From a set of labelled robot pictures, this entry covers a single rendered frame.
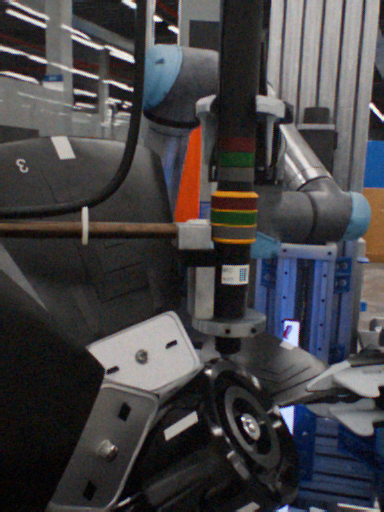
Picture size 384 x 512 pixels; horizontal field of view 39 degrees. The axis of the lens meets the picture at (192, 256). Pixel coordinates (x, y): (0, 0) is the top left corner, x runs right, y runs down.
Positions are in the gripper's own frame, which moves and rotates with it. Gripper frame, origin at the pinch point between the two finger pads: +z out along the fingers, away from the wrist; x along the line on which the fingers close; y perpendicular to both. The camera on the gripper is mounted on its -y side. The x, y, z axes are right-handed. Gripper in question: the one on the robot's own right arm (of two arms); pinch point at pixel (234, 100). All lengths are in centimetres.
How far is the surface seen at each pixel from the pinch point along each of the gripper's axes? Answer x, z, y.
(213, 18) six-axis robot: 65, -387, -112
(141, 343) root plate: 7.0, 3.2, 21.4
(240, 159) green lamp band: -0.7, -0.1, 5.0
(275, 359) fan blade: -4.4, -17.0, 28.6
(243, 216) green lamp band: -1.2, 0.2, 9.9
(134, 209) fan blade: 10.3, -4.9, 10.1
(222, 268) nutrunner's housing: 0.5, -0.1, 14.8
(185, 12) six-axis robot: 86, -381, -115
